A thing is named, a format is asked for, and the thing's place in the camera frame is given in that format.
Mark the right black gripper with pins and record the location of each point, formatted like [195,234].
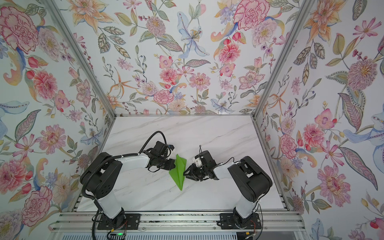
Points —
[192,174]

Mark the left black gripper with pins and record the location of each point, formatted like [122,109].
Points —
[171,162]

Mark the green square paper sheet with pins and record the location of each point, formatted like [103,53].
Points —
[177,174]

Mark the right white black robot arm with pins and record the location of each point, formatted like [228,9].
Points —
[252,181]

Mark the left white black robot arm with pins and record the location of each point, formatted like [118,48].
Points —
[99,179]

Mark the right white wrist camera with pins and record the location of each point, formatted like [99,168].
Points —
[198,162]

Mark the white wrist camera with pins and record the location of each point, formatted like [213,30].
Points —
[169,149]
[198,162]

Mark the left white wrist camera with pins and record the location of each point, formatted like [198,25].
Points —
[169,149]

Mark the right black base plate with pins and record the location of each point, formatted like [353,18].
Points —
[233,221]

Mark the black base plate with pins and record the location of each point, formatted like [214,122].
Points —
[233,221]
[120,222]

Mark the white perforated cable tray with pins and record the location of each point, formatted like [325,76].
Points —
[168,236]

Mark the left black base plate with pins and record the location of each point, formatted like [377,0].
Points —
[120,222]

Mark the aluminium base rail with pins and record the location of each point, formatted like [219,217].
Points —
[171,221]

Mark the left aluminium corner post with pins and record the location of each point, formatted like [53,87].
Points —
[58,18]

